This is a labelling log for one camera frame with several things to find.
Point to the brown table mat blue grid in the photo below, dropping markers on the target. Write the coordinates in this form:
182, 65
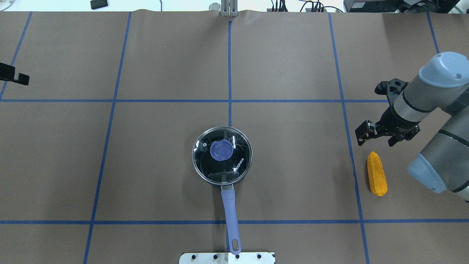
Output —
96, 152

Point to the dark blue saucepan purple handle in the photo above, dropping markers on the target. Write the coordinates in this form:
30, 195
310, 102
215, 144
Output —
228, 195

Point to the glass lid purple knob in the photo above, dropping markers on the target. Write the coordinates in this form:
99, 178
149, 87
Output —
222, 155

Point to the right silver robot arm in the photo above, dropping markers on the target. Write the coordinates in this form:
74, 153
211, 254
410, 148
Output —
440, 85

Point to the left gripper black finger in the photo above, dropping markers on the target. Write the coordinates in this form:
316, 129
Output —
8, 73

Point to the black monitor equipment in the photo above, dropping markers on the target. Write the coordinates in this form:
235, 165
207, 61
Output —
399, 6

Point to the yellow corn cob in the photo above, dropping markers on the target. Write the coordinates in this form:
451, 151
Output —
376, 175

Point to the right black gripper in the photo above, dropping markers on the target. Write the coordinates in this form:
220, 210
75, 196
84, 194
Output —
394, 120

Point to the small black device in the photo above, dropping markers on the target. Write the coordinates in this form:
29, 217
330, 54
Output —
97, 4

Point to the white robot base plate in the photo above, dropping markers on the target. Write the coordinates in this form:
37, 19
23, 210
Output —
228, 258

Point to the aluminium frame post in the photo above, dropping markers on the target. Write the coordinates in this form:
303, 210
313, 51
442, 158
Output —
229, 8

